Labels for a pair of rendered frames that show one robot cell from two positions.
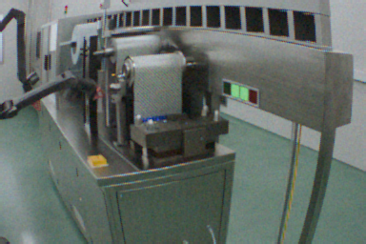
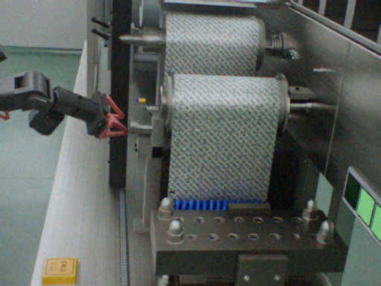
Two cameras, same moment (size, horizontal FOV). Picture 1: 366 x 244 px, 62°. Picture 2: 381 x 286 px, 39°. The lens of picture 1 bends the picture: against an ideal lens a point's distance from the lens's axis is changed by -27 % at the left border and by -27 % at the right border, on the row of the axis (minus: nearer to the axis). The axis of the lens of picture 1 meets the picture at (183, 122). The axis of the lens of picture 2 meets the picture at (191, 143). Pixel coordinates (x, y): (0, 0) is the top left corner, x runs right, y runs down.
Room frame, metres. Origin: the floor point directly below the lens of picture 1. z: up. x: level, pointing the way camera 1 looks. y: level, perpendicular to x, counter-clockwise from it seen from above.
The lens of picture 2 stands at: (0.70, -0.22, 1.64)
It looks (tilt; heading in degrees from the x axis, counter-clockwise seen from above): 23 degrees down; 21
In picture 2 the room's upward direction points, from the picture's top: 5 degrees clockwise
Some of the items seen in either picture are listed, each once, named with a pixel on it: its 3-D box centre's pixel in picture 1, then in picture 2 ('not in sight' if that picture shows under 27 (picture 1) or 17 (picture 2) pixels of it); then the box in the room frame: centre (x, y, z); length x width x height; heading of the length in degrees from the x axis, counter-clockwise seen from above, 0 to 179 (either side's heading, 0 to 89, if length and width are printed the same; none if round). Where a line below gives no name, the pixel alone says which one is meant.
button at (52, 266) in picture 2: (96, 160); (59, 271); (1.52, 0.37, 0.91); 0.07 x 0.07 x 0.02; 30
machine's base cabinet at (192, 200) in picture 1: (93, 167); not in sight; (2.61, 0.67, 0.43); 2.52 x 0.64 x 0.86; 30
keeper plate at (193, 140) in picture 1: (193, 142); (260, 279); (1.62, -0.05, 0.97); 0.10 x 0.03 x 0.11; 120
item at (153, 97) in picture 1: (157, 99); (220, 169); (1.78, 0.11, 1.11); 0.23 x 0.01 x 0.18; 120
